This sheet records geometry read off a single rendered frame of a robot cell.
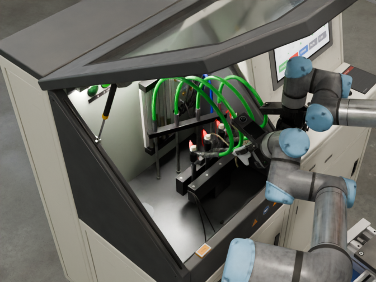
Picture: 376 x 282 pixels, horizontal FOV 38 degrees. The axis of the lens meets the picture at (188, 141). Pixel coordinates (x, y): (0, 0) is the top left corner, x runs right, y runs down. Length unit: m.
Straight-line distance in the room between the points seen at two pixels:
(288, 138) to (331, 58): 1.30
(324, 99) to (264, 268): 0.63
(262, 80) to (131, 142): 0.58
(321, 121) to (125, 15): 0.87
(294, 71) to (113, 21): 0.72
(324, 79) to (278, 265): 0.72
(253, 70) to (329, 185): 0.89
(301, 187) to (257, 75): 0.88
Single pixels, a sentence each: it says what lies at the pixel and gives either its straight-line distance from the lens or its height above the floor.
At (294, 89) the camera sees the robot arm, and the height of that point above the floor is 1.52.
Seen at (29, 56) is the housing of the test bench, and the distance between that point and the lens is 1.88.
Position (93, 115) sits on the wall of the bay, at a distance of 1.95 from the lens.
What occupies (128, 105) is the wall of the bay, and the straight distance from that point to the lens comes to 2.06.
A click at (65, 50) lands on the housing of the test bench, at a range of 1.88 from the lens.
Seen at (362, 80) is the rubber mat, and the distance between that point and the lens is 2.65.
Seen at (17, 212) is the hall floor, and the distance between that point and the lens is 3.43.
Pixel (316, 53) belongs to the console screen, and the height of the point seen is 1.13.
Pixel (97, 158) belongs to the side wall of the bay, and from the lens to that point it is 1.78.
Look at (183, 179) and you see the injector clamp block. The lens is 2.09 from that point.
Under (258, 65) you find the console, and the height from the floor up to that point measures 1.26.
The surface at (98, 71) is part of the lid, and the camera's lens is 1.45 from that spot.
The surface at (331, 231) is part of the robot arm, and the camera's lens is 1.19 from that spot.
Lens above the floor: 2.52
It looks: 43 degrees down
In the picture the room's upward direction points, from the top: 1 degrees counter-clockwise
